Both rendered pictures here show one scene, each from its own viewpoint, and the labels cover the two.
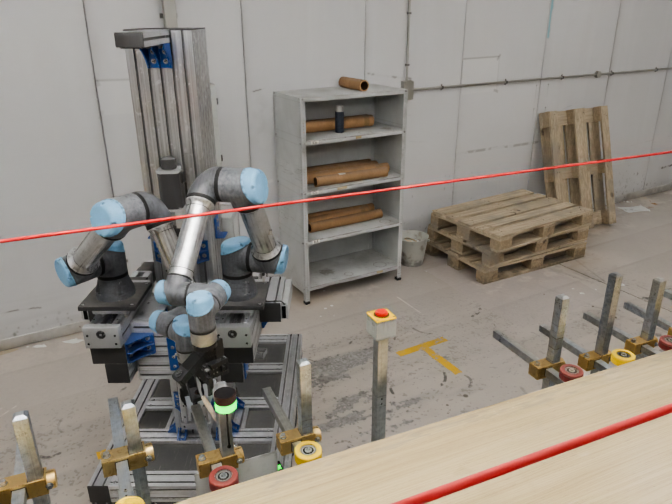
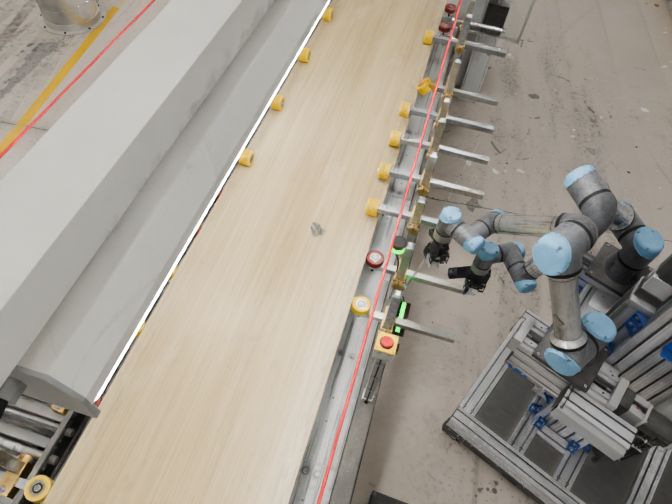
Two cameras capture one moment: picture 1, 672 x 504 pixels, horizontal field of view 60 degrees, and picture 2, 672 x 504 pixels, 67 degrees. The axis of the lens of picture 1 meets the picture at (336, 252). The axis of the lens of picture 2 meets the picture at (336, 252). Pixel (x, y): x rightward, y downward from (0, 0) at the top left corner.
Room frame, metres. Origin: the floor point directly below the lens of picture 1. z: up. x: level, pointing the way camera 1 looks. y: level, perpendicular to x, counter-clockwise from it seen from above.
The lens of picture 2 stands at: (1.85, -0.88, 2.77)
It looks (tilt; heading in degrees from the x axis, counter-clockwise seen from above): 55 degrees down; 124
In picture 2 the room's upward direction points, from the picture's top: 7 degrees clockwise
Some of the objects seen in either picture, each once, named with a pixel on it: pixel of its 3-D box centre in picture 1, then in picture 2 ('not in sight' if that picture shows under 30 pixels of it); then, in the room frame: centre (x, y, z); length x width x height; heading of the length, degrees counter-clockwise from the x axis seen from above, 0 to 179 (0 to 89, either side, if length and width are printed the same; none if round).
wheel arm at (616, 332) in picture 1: (624, 337); not in sight; (2.14, -1.21, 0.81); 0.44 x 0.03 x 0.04; 24
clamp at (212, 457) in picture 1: (220, 461); (399, 275); (1.38, 0.35, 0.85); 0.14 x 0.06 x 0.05; 114
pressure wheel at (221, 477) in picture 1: (224, 489); (373, 263); (1.26, 0.31, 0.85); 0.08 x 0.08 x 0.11
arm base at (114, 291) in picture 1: (114, 282); (627, 264); (2.12, 0.89, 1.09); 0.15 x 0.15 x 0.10
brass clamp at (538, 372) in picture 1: (547, 367); not in sight; (1.88, -0.80, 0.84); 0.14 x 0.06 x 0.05; 114
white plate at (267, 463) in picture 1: (237, 474); not in sight; (1.43, 0.31, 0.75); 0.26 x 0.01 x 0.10; 114
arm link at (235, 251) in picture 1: (237, 255); (592, 332); (2.12, 0.38, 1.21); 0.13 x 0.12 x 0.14; 78
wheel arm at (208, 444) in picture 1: (209, 449); (414, 276); (1.44, 0.39, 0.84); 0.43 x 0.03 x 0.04; 24
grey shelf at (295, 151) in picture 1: (341, 192); not in sight; (4.43, -0.04, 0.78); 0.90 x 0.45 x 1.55; 120
